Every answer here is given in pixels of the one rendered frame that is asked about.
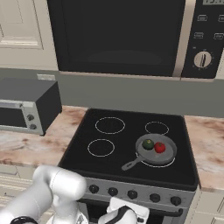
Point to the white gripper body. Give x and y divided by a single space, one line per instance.
132 206

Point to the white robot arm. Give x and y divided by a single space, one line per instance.
59 184

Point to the grey frying pan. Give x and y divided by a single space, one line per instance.
169 156

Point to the green squash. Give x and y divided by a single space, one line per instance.
148 144

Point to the red tomato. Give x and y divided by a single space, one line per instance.
159 147

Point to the black stove knob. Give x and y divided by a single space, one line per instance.
93 189
132 194
155 197
112 191
176 201

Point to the grey stove control panel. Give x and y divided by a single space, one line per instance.
143 191

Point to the black hob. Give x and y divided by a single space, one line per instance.
122 163

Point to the beige base cupboard front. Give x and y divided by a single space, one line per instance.
208 208

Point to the beige drawer front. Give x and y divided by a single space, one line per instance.
10 171

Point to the dark toaster oven knob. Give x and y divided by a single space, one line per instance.
33 126
30 117

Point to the grey toaster oven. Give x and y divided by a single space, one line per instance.
43 99

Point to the beige microwave dial knob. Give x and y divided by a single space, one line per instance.
203 59

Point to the black microwave door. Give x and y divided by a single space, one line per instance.
116 35

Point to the black microwave oven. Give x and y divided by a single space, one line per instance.
204 35

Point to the white wall socket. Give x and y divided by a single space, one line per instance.
46 77

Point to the beige wall cupboard door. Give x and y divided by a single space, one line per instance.
23 32

